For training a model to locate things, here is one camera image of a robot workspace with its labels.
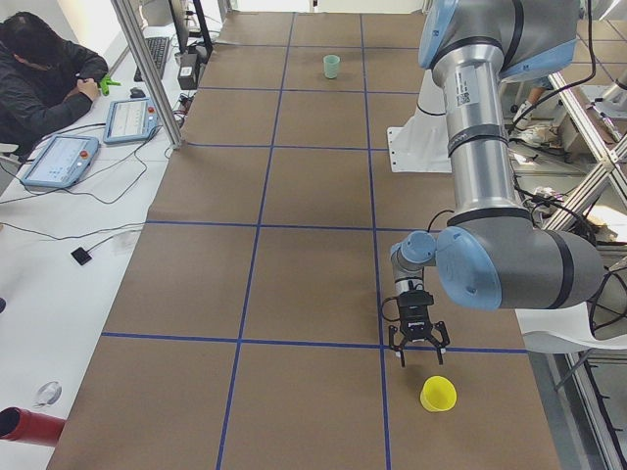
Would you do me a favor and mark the small black puck device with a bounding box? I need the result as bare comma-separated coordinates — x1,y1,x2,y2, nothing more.
71,247,92,265

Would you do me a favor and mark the green plastic toy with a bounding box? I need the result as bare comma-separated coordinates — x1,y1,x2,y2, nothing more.
99,75,121,96

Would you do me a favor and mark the person in black jacket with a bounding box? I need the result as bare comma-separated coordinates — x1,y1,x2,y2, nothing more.
1,12,109,158

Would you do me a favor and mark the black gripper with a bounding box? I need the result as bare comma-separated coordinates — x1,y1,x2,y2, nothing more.
388,292,450,367

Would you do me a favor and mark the yellow plastic cup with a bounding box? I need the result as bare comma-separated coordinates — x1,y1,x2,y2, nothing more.
419,376,458,412

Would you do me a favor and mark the black table cable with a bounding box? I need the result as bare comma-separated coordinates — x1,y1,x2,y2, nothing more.
0,220,148,242

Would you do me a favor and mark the red cylinder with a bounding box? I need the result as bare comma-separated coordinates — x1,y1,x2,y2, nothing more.
1,407,66,447

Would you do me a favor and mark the black power adapter box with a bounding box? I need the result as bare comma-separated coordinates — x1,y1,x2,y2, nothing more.
177,53,199,90

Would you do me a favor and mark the computer mouse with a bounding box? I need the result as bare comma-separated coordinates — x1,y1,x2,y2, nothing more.
129,87,145,99

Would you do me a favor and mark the aluminium frame post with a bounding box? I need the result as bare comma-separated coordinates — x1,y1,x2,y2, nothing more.
111,0,183,149

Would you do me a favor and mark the brown paper table mat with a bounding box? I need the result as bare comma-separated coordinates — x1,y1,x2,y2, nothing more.
50,13,559,469

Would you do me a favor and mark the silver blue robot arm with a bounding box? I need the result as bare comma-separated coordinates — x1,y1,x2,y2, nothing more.
388,1,603,353

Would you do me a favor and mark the light green plastic cup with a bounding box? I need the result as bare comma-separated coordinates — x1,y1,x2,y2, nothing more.
322,54,341,79

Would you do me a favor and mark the near blue teach pendant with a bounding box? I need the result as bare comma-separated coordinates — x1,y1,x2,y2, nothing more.
21,135,100,189

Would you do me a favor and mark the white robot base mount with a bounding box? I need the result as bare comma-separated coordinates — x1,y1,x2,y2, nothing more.
387,70,452,173

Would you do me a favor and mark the crumpled clear wrapper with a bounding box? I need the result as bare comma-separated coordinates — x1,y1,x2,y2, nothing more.
34,381,63,407

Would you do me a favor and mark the far blue teach pendant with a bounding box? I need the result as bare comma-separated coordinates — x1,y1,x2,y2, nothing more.
103,98,159,145

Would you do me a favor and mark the blue teach pendant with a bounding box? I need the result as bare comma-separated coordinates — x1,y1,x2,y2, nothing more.
21,135,100,189
103,98,159,145

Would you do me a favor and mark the black keyboard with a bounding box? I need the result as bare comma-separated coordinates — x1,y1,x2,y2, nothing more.
144,36,170,79

